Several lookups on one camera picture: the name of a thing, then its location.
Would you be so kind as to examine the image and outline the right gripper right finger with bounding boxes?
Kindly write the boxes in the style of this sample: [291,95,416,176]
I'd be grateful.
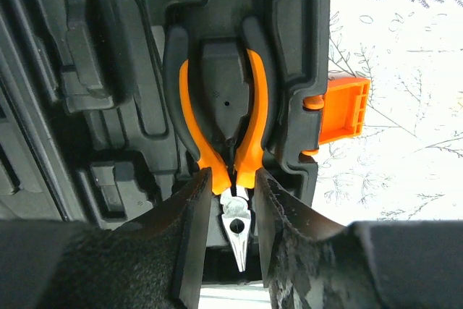
[255,169,462,308]

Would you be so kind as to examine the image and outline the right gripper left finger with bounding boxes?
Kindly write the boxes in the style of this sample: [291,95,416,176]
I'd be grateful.
[1,169,212,308]

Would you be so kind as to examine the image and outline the orange handled pliers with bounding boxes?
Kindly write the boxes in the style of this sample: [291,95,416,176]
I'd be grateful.
[163,16,277,272]

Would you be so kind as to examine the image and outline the black plastic tool case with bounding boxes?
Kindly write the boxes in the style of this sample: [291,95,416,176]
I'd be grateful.
[0,0,372,284]

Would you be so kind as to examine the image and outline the floral table cloth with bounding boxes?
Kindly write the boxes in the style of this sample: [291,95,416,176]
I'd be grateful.
[198,0,463,305]

